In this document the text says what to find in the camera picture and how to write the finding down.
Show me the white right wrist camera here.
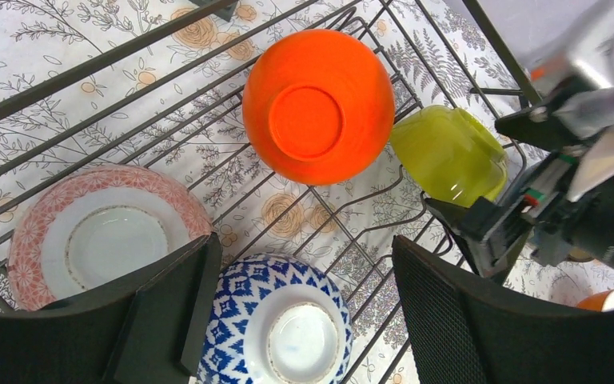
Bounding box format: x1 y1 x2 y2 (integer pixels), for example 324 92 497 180
518 0 614 97

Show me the orange bowl white inside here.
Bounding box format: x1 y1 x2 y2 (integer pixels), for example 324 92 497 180
576 290 614 312

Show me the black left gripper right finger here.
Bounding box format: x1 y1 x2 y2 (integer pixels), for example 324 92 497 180
392 236 614 383

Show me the black wire dish rack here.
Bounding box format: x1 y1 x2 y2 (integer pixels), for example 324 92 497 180
0 1 527 383

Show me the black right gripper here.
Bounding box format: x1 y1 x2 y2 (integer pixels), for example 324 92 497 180
425 88 614 278

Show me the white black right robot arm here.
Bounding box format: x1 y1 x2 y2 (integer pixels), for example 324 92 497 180
425 77 614 283

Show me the pink patterned bowl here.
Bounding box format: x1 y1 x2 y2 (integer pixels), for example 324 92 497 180
7 166 213 310

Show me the yellow-green bowl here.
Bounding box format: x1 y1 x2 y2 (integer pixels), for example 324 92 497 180
389 105 508 208

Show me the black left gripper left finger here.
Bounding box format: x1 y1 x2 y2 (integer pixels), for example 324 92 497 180
0 234 221 383

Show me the blue white patterned bowl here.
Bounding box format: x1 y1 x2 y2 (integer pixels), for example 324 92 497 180
196 253 353 383

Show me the solid orange bowl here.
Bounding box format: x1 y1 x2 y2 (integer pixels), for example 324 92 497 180
242 29 395 186

